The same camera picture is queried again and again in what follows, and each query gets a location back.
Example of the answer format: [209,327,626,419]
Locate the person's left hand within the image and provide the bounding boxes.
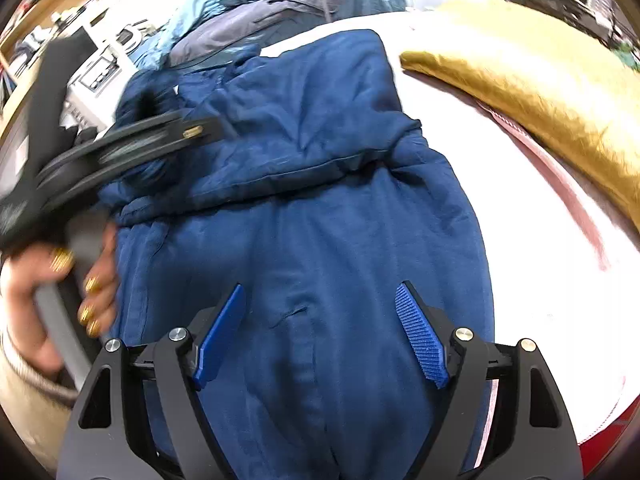
[0,225,122,376]

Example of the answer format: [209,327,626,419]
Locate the white machine with screen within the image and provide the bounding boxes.
[50,7,162,133]

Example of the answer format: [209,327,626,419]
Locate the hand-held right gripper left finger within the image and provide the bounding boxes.
[56,284,247,480]

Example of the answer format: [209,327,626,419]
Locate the golden yellow pillow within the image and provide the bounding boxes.
[400,0,640,233]

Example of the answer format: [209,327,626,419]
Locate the person's left forearm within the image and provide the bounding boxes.
[0,327,83,476]

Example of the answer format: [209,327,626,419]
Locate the pink polka dot blanket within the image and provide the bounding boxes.
[260,10,640,448]

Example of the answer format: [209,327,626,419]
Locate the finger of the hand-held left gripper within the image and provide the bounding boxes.
[39,112,224,211]

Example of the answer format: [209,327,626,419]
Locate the teal blue duvet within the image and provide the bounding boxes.
[132,0,286,72]

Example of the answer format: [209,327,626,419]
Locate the navy blue garment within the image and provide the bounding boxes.
[97,29,496,480]

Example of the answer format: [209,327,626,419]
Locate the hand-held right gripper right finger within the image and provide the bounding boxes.
[395,281,585,480]

